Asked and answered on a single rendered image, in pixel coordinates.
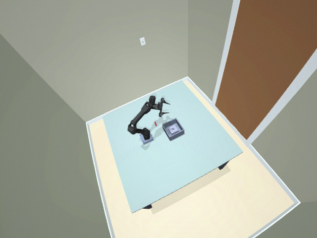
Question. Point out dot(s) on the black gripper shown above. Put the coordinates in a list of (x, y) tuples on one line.
[(161, 113)]

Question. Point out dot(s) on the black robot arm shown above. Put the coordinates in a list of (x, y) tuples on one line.
[(144, 110)]

